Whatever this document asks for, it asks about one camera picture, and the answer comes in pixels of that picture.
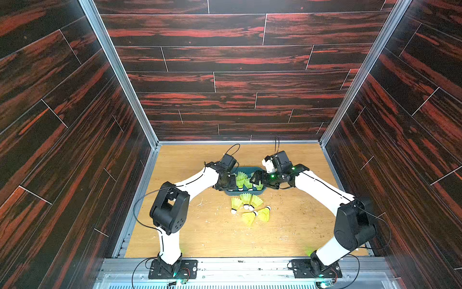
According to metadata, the yellow shuttlecock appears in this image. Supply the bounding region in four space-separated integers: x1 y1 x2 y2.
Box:
249 195 263 211
255 183 264 191
239 193 252 210
236 171 248 191
231 197 243 214
257 206 271 223
244 178 253 191
241 211 258 226

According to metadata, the teal plastic storage box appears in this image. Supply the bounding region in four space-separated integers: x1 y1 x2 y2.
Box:
225 167 266 196

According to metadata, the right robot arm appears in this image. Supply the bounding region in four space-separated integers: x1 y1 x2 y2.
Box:
250 164 377 275

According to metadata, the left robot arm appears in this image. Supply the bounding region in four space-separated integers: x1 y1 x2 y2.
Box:
149 160 237 274

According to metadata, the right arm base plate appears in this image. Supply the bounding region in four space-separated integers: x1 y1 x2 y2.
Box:
287 258 342 279

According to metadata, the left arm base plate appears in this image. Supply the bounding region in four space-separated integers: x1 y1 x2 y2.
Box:
148 259 198 280

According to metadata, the aluminium front rail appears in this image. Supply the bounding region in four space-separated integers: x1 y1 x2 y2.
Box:
94 256 402 289

